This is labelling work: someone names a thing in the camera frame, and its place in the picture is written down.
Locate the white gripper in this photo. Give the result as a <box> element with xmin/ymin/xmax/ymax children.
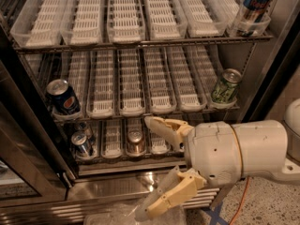
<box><xmin>135</xmin><ymin>116</ymin><xmax>243</xmax><ymax>222</ymax></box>

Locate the silver blue Red Bull can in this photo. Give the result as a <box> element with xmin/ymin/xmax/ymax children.
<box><xmin>71</xmin><ymin>131</ymin><xmax>92</xmax><ymax>158</ymax></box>

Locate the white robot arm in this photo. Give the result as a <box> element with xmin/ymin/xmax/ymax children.
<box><xmin>135</xmin><ymin>116</ymin><xmax>300</xmax><ymax>222</ymax></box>

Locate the gold bronze can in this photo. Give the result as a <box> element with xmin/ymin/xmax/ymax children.
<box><xmin>127</xmin><ymin>129</ymin><xmax>145</xmax><ymax>157</ymax></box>

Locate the green can middle shelf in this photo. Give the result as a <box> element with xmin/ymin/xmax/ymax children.
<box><xmin>211</xmin><ymin>68</ymin><xmax>242</xmax><ymax>104</ymax></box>

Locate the rear silver can bottom left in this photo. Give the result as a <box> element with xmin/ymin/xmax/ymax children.
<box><xmin>74</xmin><ymin>122</ymin><xmax>95</xmax><ymax>141</ymax></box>

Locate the blue Pepsi can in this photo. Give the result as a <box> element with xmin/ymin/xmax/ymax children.
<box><xmin>46</xmin><ymin>79</ymin><xmax>81</xmax><ymax>115</ymax></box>

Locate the glass fridge door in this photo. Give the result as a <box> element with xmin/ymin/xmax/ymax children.
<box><xmin>0</xmin><ymin>14</ymin><xmax>77</xmax><ymax>210</ymax></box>

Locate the blue floor tape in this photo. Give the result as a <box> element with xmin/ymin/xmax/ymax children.
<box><xmin>203</xmin><ymin>203</ymin><xmax>229</xmax><ymax>225</ymax></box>

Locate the bottom wire shelf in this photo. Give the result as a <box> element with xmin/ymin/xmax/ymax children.
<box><xmin>75</xmin><ymin>151</ymin><xmax>184</xmax><ymax>165</ymax></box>

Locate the wire shelf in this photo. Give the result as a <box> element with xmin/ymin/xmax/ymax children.
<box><xmin>75</xmin><ymin>151</ymin><xmax>184</xmax><ymax>165</ymax></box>
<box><xmin>52</xmin><ymin>102</ymin><xmax>240</xmax><ymax>123</ymax></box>
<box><xmin>13</xmin><ymin>31</ymin><xmax>274</xmax><ymax>54</ymax></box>

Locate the middle wire shelf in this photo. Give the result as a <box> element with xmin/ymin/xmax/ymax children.
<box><xmin>52</xmin><ymin>102</ymin><xmax>240</xmax><ymax>123</ymax></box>

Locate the orange power cable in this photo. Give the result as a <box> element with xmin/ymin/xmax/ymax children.
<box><xmin>229</xmin><ymin>175</ymin><xmax>251</xmax><ymax>225</ymax></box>

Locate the top wire shelf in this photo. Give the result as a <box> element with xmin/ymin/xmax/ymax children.
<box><xmin>13</xmin><ymin>31</ymin><xmax>274</xmax><ymax>54</ymax></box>

